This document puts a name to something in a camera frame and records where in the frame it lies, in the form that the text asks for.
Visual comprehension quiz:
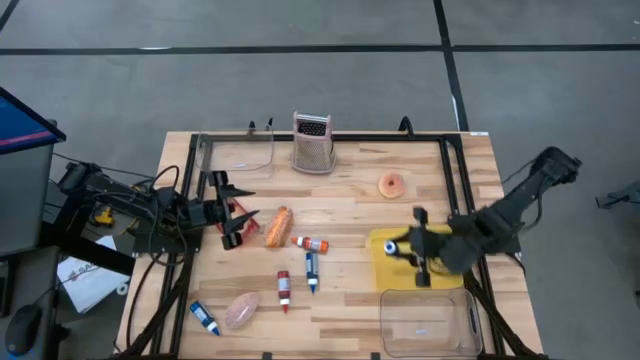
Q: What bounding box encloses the metal box grater pink trim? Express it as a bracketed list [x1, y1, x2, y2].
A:
[290, 111, 337, 175]

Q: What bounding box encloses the clear plastic bin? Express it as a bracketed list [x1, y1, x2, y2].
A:
[194, 130, 276, 180]
[379, 287, 484, 359]

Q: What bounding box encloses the dark red squeeze bottle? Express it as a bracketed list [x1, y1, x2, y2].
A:
[277, 270, 292, 315]

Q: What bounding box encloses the orange squeeze bottle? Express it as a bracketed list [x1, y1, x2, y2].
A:
[290, 235, 330, 254]

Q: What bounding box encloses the glazed donut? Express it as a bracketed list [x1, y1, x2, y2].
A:
[378, 172, 407, 200]

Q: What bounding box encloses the yellow hand tool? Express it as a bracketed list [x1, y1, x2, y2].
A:
[93, 206, 115, 229]

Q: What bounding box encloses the grey cart with monitor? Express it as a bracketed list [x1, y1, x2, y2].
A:
[0, 87, 67, 256]

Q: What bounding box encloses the orange bread loaf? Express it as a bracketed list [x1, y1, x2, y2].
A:
[263, 205, 295, 249]

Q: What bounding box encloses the red snack packet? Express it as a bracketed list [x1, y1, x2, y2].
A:
[214, 197, 261, 239]

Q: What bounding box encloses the black metal table frame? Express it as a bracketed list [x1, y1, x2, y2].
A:
[119, 130, 546, 360]

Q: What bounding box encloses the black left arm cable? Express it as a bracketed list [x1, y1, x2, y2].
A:
[148, 164, 182, 201]

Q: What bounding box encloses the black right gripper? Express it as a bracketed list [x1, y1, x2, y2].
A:
[387, 207, 454, 289]

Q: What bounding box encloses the white paper bag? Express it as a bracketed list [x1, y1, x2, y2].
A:
[56, 234, 132, 315]

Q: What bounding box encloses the black computer mouse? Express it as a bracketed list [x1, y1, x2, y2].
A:
[4, 303, 44, 357]

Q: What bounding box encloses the yellow plastic tray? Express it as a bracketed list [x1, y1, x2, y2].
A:
[368, 224, 465, 293]

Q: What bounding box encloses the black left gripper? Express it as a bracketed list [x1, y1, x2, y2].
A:
[188, 170, 261, 251]

